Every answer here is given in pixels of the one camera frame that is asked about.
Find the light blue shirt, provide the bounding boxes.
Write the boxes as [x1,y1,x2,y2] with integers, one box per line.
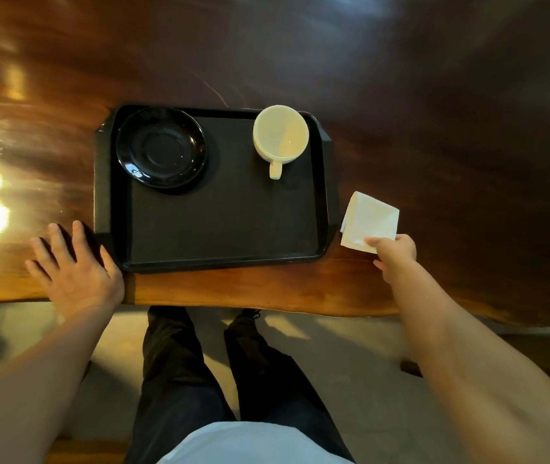
[157,421,356,464]

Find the person's right forearm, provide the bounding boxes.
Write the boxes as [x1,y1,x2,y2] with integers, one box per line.
[390,260,550,464]

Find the person's right hand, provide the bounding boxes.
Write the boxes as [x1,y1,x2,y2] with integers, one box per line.
[364,234,418,285]

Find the person's left hand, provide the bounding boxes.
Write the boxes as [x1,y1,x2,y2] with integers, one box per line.
[25,220,126,320]

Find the black plastic serving tray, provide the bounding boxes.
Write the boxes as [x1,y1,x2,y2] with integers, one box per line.
[93,104,340,274]

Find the dark trousers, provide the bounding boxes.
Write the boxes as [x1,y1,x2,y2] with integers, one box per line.
[124,305,356,464]

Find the black glossy saucer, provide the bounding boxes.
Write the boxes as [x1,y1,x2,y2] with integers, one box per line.
[115,106,207,190]

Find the wooden bench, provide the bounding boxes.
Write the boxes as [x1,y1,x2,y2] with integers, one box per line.
[43,437,131,464]

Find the person's left forearm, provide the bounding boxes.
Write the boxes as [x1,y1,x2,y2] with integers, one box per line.
[0,303,117,464]

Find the white paper napkin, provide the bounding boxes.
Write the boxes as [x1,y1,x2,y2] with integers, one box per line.
[340,191,400,255]

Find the cream ceramic cup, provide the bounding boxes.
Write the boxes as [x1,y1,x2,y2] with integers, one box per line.
[253,105,310,180]

